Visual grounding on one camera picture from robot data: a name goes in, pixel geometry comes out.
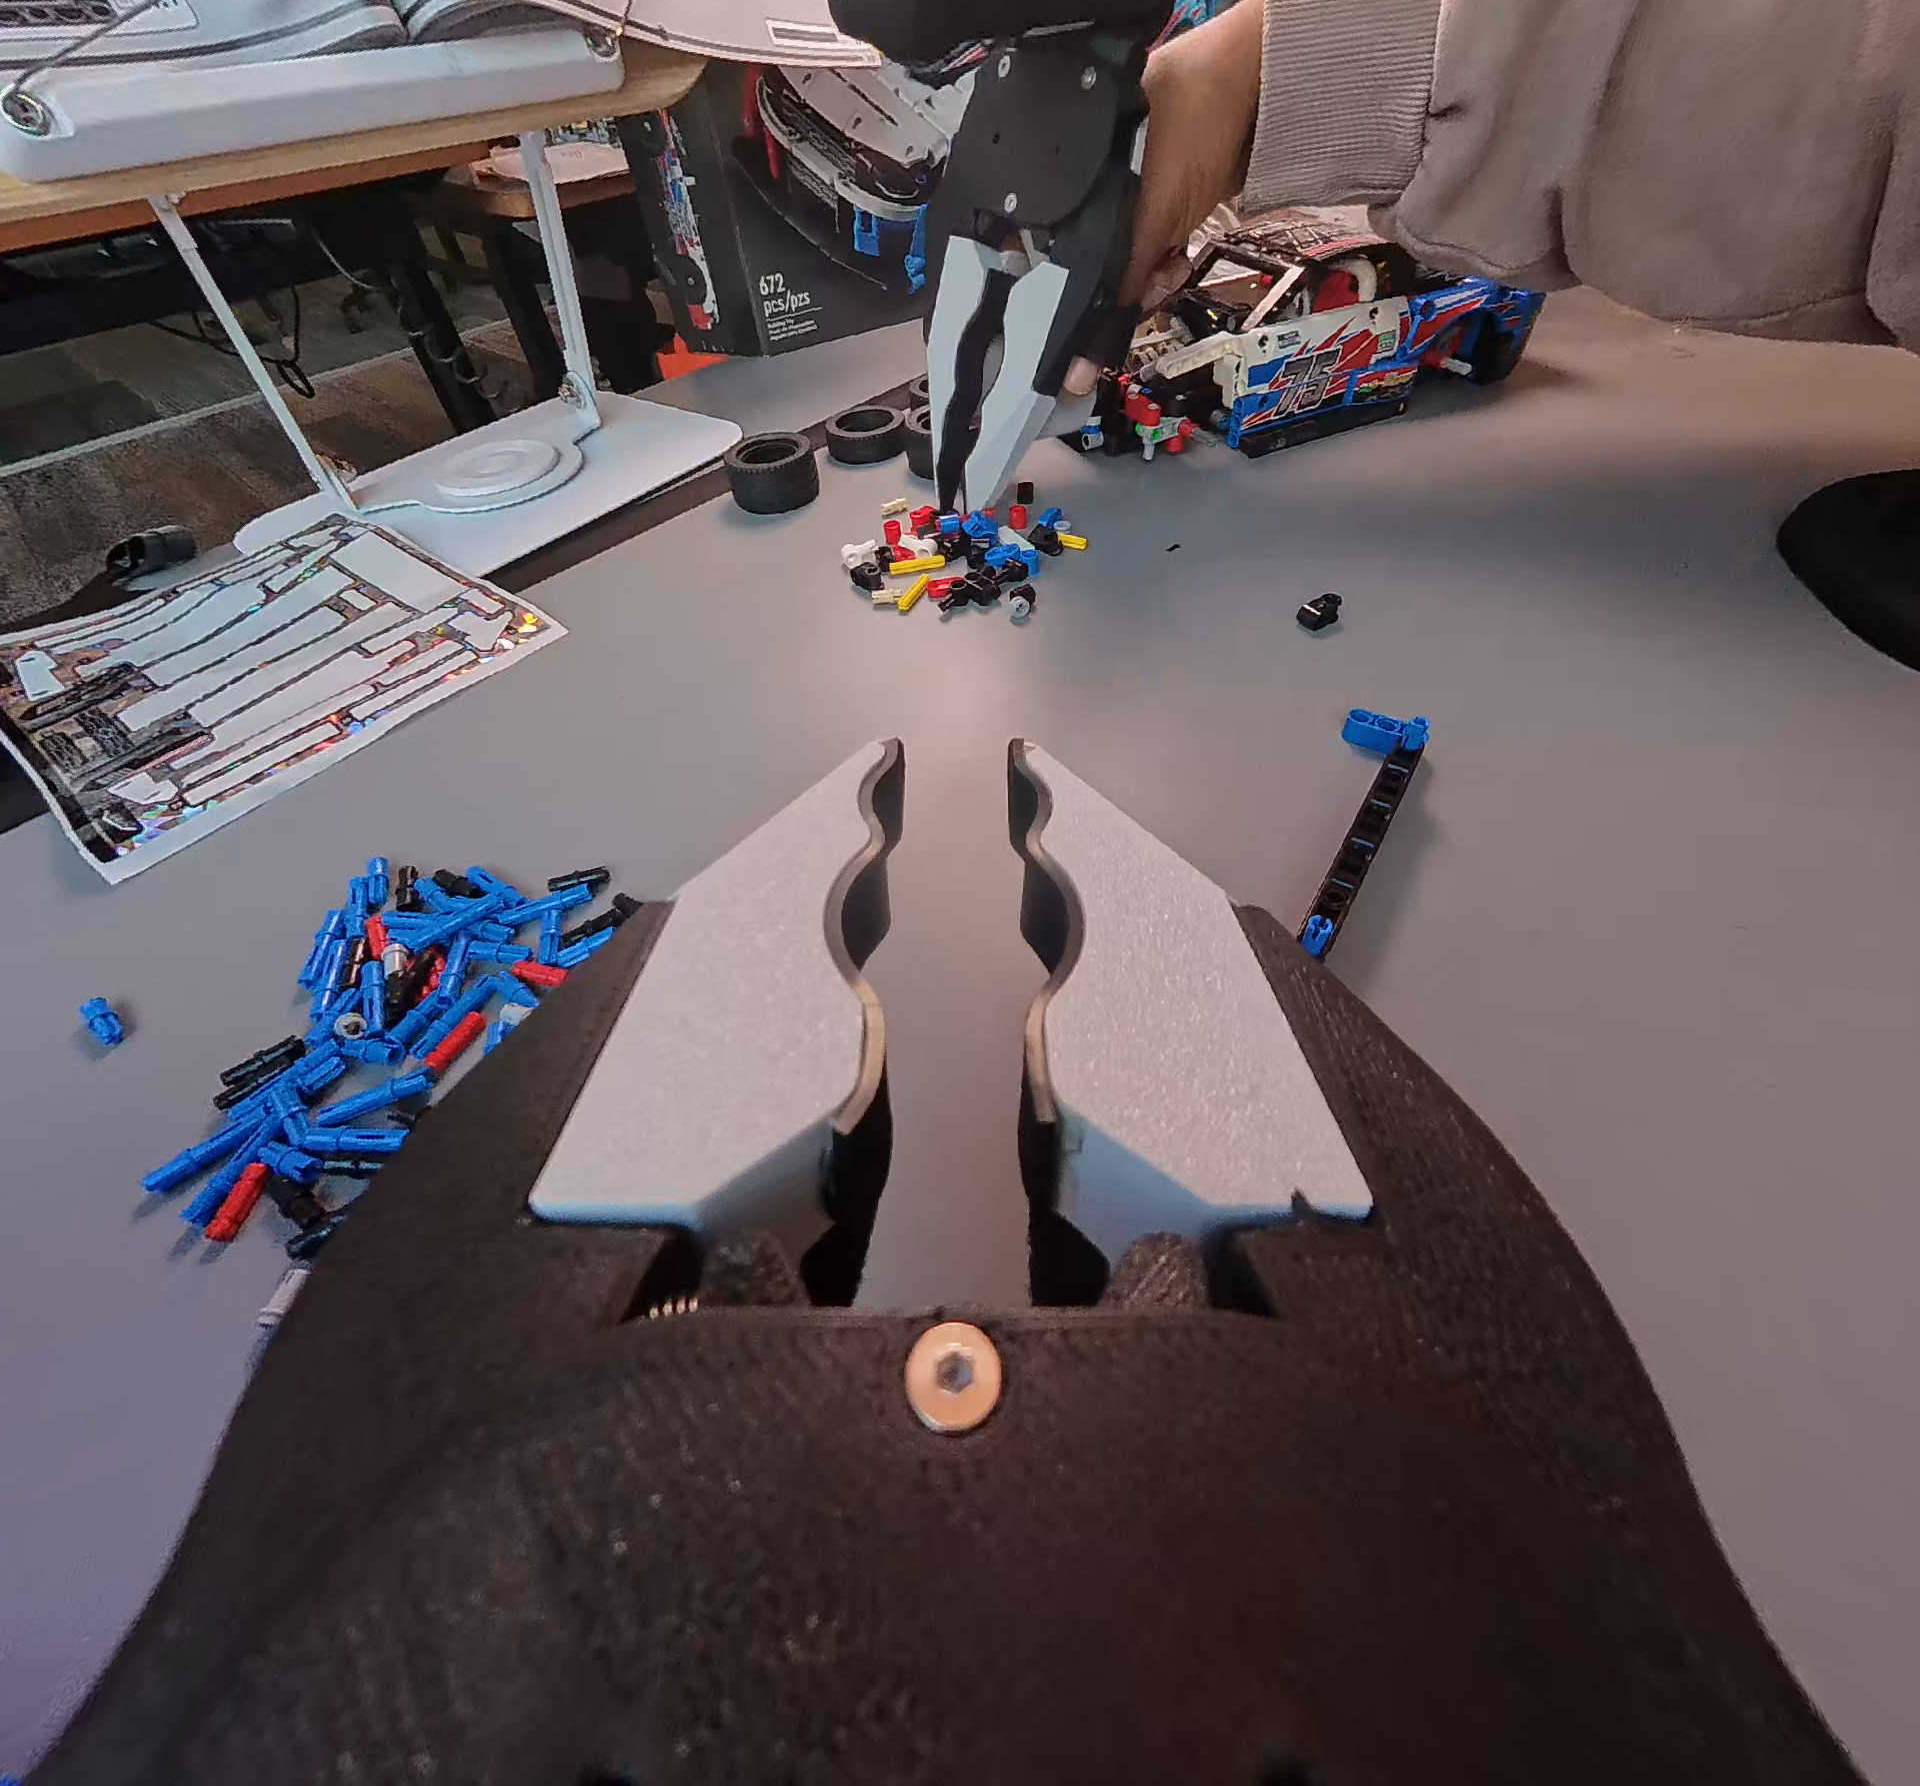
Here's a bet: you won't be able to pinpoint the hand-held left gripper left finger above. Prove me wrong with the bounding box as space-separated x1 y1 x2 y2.
529 738 911 1242

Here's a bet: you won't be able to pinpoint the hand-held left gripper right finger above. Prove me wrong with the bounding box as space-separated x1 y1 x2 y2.
1008 738 1377 1255

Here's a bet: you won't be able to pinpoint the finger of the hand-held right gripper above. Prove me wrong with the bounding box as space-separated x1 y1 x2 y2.
924 236 1011 506
960 261 1102 513

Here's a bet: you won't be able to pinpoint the pile of mixed lego pieces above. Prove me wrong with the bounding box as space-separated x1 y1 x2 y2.
845 481 1090 618

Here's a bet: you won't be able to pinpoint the person's right forearm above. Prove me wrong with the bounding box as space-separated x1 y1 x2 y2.
1244 0 1920 352

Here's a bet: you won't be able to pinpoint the lego set cardboard box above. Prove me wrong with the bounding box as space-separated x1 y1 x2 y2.
616 0 1249 361

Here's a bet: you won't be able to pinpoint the lego race car model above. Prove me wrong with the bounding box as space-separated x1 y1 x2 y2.
1076 223 1548 461

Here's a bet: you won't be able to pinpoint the black lego beam blue connectors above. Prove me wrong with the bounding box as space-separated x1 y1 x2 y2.
1296 711 1431 961

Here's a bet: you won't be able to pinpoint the pile of blue lego pins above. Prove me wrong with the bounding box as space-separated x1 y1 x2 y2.
142 856 646 1263

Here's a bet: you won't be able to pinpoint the person's right hand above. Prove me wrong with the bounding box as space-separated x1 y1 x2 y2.
1128 0 1270 306

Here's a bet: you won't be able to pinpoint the white book stand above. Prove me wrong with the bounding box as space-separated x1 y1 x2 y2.
0 16 747 562

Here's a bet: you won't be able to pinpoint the brown cardboard box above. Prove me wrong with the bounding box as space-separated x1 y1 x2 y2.
468 140 640 223

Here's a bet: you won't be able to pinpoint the sticker sheet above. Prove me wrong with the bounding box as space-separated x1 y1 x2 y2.
0 514 568 889

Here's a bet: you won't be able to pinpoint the wooden desk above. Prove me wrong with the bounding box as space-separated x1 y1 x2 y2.
0 53 709 258

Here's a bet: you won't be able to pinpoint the black round cushion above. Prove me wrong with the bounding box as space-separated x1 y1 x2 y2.
1778 470 1920 672

